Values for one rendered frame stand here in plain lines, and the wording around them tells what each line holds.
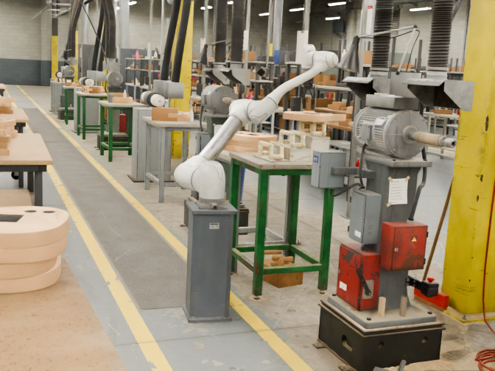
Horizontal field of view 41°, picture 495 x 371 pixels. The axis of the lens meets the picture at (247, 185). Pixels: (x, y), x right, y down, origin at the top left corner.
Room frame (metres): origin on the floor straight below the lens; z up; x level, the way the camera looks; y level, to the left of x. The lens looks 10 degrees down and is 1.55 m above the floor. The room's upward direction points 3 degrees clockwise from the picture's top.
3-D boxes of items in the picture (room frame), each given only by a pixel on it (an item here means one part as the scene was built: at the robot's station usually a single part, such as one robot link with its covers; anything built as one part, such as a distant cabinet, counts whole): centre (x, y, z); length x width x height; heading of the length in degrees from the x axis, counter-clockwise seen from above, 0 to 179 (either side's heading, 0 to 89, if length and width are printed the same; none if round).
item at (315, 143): (4.76, -0.44, 1.02); 0.27 x 0.15 x 0.17; 25
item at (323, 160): (3.62, -0.49, 0.99); 0.24 x 0.21 x 0.26; 21
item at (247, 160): (4.72, -0.23, 0.55); 0.62 x 0.58 x 0.76; 21
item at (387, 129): (3.63, -0.74, 1.25); 0.41 x 0.27 x 0.26; 21
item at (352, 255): (3.51, -0.62, 0.49); 0.25 x 0.12 x 0.37; 21
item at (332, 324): (3.57, -0.77, 0.12); 0.61 x 0.51 x 0.25; 111
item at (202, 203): (4.02, 0.21, 0.73); 0.22 x 0.18 x 0.06; 14
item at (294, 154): (4.69, -0.30, 0.98); 0.27 x 0.16 x 0.09; 25
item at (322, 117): (4.76, -0.44, 1.23); 0.40 x 0.35 x 0.04; 139
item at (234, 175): (4.89, 0.10, 0.45); 0.05 x 0.05 x 0.90; 21
